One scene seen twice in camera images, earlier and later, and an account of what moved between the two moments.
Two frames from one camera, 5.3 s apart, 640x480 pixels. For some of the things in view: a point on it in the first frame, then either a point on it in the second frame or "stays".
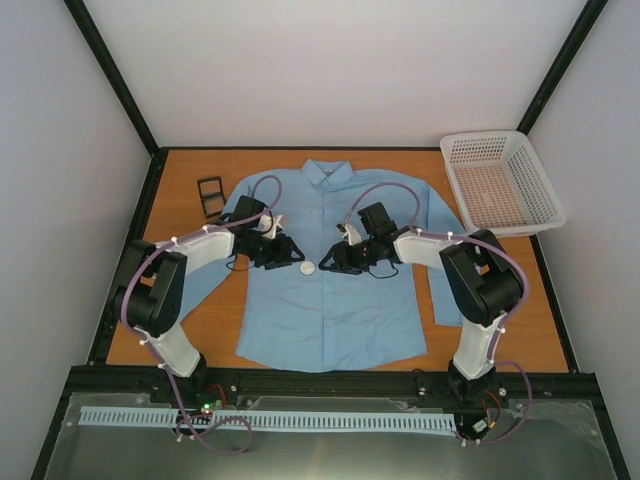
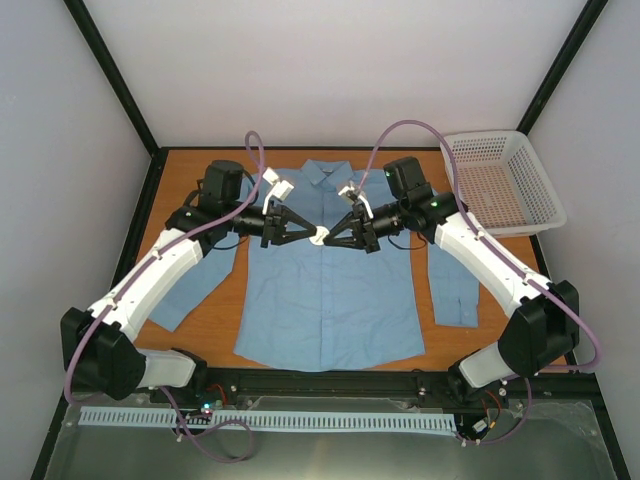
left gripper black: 281,253 -> 273,230
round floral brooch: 307,268 -> 321,233
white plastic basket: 499,183 stays
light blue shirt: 302,314 stays
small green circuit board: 208,407 stays
